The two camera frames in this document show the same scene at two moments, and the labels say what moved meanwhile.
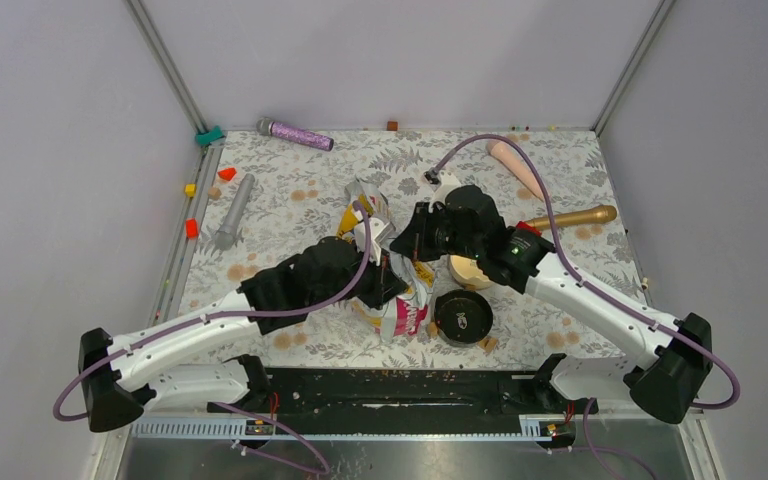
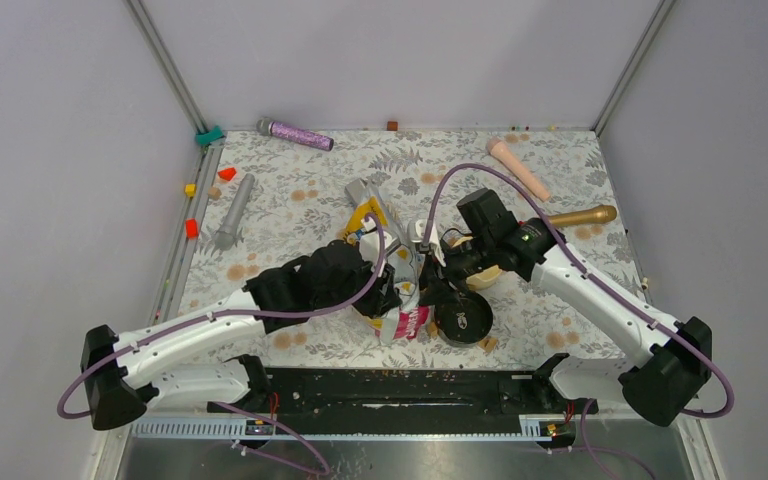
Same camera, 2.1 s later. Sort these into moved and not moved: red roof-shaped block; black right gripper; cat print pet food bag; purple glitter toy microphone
Moved: black right gripper
Not moved: cat print pet food bag; red roof-shaped block; purple glitter toy microphone
